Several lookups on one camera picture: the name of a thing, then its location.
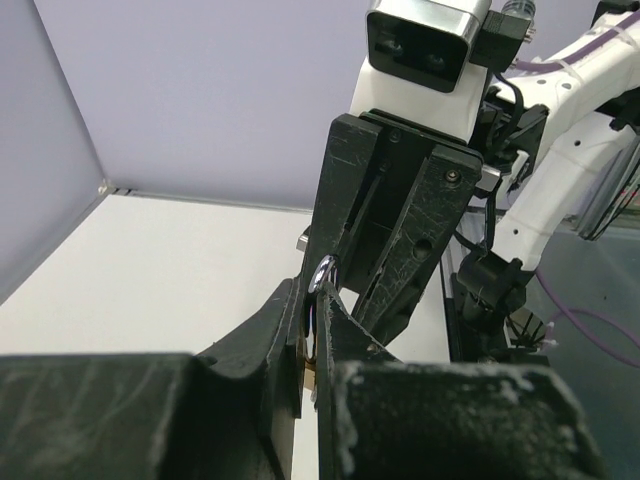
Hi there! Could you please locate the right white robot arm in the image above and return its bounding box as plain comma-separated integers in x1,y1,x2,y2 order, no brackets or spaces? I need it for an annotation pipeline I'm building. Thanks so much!
292,1,639,357

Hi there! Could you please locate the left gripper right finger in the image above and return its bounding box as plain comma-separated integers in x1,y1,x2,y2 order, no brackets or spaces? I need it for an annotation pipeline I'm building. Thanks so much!
316,293,607,479

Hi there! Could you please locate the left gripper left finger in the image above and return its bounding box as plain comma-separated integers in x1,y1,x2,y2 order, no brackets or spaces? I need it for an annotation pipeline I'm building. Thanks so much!
1,279,302,479

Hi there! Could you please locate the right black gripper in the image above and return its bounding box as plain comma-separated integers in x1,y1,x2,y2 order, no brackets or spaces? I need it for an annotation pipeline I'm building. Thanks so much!
299,107,551,351

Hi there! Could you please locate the aluminium frame rail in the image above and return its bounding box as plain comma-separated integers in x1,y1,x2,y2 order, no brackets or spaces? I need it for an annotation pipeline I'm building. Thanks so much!
97,183,313,214

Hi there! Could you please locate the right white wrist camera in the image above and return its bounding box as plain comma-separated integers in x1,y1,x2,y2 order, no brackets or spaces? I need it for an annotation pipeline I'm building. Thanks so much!
349,0,536,142

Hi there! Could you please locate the brass padlock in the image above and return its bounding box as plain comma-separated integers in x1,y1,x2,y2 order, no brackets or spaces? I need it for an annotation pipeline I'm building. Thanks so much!
303,254,339,404

